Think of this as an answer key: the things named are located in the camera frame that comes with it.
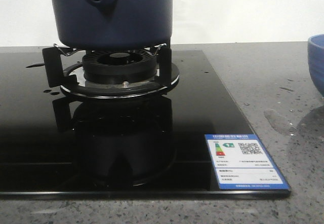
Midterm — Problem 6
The dark blue cooking pot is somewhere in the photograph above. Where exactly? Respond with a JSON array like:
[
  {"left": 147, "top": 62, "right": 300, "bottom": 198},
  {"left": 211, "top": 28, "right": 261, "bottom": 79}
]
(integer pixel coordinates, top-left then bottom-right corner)
[{"left": 52, "top": 0, "right": 173, "bottom": 50}]

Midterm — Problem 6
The blue ribbed bowl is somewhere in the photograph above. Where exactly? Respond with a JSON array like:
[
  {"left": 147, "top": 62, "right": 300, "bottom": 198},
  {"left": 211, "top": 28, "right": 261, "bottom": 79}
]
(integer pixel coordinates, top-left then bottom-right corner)
[{"left": 307, "top": 34, "right": 323, "bottom": 96}]

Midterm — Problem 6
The black pot support grate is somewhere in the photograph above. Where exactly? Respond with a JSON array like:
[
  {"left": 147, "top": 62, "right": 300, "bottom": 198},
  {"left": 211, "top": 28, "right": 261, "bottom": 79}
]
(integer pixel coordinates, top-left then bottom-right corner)
[{"left": 42, "top": 43, "right": 172, "bottom": 87}]

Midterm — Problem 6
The black gas burner head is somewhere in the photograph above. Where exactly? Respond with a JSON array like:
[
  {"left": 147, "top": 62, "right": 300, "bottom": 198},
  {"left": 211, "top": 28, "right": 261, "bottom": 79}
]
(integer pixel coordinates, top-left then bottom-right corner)
[{"left": 82, "top": 50, "right": 157, "bottom": 84}]

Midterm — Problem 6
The round chrome burner tray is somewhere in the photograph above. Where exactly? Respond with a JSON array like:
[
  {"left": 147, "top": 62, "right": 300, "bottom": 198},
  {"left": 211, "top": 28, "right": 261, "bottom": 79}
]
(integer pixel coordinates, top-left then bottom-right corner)
[{"left": 60, "top": 64, "right": 179, "bottom": 99}]

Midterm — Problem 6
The blue white energy label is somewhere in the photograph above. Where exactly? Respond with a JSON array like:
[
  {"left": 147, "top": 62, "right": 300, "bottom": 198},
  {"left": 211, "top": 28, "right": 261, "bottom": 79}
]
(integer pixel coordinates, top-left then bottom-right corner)
[{"left": 205, "top": 134, "right": 290, "bottom": 190}]

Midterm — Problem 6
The black glass gas cooktop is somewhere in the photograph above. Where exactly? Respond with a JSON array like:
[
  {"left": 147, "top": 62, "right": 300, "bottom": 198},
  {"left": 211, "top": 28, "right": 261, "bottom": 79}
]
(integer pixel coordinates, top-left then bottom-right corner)
[{"left": 1, "top": 51, "right": 291, "bottom": 199}]

